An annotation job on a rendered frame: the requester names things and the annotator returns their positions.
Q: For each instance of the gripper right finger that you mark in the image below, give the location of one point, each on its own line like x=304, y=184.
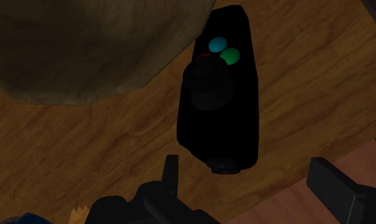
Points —
x=336, y=186

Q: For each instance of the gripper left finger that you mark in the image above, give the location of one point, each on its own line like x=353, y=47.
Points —
x=162, y=198

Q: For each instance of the wooden table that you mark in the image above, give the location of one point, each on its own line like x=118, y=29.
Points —
x=82, y=149

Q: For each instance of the black remote with coloured buttons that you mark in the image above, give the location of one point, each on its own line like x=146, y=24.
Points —
x=221, y=124

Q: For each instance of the small blue object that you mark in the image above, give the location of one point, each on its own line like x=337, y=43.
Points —
x=28, y=218

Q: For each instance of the large tan rounded object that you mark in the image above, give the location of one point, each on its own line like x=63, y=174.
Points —
x=82, y=46

